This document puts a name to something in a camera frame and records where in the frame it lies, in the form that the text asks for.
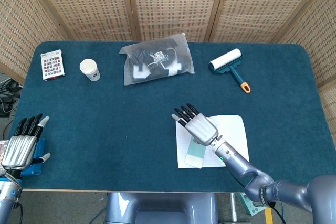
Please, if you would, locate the blue-grey robot torso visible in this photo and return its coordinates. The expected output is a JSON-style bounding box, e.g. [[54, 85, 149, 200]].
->
[[104, 192, 218, 224]]

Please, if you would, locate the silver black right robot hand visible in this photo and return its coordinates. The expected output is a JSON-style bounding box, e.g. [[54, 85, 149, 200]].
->
[[171, 103, 220, 146]]

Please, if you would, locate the blue cardboard box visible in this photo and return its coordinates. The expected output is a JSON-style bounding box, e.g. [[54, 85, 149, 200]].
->
[[20, 138, 47, 176]]

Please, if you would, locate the light blue tasselled bookmark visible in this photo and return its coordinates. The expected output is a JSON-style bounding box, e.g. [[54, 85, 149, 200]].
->
[[185, 137, 207, 169]]

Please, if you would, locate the metal table leg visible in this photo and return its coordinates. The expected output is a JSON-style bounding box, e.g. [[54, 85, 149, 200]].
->
[[229, 193, 238, 222]]

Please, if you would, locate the wooden rattan folding screen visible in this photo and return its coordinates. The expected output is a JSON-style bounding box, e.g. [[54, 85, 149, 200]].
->
[[0, 0, 336, 156]]

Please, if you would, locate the white flower print paper cup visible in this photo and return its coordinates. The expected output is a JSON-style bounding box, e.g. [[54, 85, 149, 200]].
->
[[79, 58, 101, 82]]

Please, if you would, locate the plastic bag with black clothing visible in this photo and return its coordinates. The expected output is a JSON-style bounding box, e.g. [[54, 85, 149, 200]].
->
[[119, 33, 195, 86]]

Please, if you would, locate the black floor cable bundle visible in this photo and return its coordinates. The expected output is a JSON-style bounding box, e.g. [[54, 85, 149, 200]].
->
[[0, 73, 23, 117]]

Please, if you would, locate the colourful picture card box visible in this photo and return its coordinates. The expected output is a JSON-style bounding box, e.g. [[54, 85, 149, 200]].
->
[[40, 49, 66, 81]]

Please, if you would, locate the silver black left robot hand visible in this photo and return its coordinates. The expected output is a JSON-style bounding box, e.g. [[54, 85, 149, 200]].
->
[[1, 113, 51, 171]]

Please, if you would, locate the teal product box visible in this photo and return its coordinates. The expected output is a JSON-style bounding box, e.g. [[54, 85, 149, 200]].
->
[[237, 192, 267, 216]]

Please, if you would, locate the teal lint roller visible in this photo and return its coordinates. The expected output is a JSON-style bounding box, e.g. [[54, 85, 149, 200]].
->
[[208, 48, 251, 93]]

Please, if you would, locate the dark blue felt table cover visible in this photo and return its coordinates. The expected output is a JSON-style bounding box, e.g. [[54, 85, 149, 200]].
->
[[13, 40, 330, 193]]

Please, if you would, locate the open lined white notebook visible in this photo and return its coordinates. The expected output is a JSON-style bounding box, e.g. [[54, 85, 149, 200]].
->
[[175, 115, 250, 169]]

